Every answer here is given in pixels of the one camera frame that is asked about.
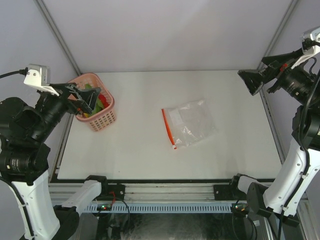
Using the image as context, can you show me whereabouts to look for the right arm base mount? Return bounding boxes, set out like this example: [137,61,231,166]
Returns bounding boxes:
[213,184,247,201]

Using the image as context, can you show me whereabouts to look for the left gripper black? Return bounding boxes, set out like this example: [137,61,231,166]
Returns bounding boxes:
[29,81,101,140]

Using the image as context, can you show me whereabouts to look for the red fake apple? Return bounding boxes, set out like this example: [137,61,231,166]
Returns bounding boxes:
[98,94,110,108]

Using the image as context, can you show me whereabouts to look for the clear zip top bag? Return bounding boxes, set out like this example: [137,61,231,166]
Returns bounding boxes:
[161,98,216,150]

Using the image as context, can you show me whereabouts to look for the aluminium rail frame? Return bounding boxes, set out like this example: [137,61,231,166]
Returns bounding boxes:
[48,178,276,202]

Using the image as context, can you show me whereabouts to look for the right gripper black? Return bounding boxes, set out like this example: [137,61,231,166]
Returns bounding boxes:
[239,45,320,106]

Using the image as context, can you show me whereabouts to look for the green fake lettuce leaf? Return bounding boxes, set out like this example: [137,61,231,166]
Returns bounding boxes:
[89,97,105,117]

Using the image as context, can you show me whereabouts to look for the pink plastic basket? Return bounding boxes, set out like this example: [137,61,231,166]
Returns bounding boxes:
[68,73,116,132]

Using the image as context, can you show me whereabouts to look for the yellow fake chili pepper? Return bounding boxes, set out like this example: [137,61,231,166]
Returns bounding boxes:
[82,113,90,118]

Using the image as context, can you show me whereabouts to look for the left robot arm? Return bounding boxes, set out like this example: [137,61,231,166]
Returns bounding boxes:
[0,83,110,240]

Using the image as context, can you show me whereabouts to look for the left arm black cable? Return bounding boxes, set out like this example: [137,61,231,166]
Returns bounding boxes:
[0,68,29,80]

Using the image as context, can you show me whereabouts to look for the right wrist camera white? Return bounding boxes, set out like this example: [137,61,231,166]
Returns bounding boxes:
[291,26,320,69]

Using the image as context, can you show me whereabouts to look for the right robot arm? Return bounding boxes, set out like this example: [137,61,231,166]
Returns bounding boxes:
[229,45,320,226]

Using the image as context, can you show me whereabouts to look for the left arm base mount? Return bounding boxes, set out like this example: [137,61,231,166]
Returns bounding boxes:
[96,183,126,201]

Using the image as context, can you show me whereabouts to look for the slotted cable duct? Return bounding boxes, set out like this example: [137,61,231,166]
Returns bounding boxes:
[84,202,235,214]

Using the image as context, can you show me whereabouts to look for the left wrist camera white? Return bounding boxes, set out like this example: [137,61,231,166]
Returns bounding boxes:
[23,64,60,97]

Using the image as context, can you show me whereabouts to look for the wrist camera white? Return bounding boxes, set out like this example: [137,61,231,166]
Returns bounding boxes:
[291,26,320,69]
[23,64,60,97]

